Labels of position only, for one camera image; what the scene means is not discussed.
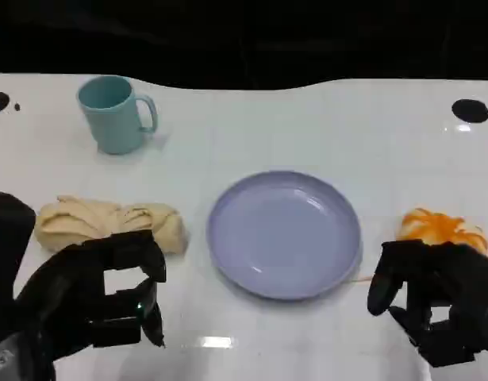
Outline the lilac plate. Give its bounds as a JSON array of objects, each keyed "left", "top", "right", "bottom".
[{"left": 206, "top": 170, "right": 363, "bottom": 301}]

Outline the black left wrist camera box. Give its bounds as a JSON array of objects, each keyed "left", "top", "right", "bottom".
[{"left": 0, "top": 189, "right": 37, "bottom": 338}]

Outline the orange and white bread roll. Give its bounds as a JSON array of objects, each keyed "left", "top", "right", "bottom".
[{"left": 396, "top": 206, "right": 488, "bottom": 255}]

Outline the pale green mug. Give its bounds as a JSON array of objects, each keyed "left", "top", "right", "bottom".
[{"left": 76, "top": 75, "right": 159, "bottom": 156}]

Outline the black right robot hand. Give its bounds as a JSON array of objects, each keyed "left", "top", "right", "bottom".
[{"left": 366, "top": 239, "right": 488, "bottom": 368}]

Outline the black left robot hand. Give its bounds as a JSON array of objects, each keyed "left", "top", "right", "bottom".
[{"left": 13, "top": 229, "right": 168, "bottom": 363}]

